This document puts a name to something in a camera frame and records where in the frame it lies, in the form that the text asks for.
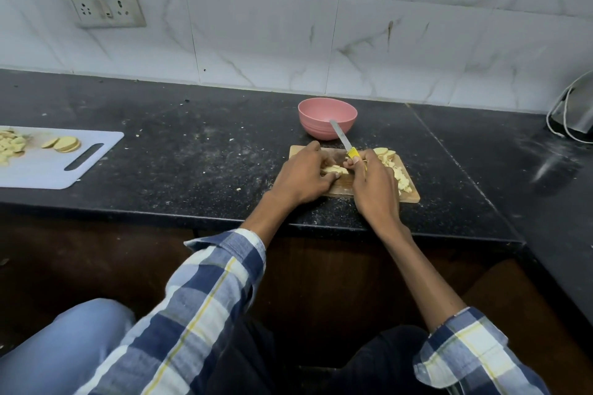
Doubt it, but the person's left hand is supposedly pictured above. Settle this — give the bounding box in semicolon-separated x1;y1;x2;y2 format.
271;141;347;208

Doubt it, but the person's right hand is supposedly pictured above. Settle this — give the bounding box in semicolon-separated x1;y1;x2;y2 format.
345;149;402;230

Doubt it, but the yellow handled kitchen knife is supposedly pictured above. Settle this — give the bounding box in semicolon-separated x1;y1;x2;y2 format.
329;119;363;164

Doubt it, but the person's left forearm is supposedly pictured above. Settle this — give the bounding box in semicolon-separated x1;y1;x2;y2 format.
239;191;297;248

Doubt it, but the person's right forearm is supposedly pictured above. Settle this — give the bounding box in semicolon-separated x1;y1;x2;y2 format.
371;219;467;333

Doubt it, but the wooden cutting board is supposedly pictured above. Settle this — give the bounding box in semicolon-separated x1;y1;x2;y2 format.
289;145;421;204

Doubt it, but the pile of chopped potato pieces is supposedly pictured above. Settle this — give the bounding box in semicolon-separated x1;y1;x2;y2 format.
373;147;413;194

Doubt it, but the pink bowl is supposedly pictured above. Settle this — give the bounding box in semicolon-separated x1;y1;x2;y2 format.
298;98;358;141

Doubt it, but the brown wooden counter cabinet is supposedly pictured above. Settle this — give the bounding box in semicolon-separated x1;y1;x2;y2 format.
0;205;593;395

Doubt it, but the blue plaid shirt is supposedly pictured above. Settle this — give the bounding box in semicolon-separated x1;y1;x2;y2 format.
74;229;552;395

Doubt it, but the dark garment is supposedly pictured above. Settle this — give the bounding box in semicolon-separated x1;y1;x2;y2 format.
204;316;445;395

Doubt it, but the grey appliance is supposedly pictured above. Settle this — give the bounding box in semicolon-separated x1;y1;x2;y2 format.
553;75;593;143

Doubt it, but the white plastic cutting board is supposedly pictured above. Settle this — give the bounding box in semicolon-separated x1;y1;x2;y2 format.
0;126;125;190

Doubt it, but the light blue trouser leg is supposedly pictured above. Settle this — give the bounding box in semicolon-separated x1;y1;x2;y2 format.
0;298;136;395

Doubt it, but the heap of potato slices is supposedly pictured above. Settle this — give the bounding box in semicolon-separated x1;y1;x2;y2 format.
0;129;27;167

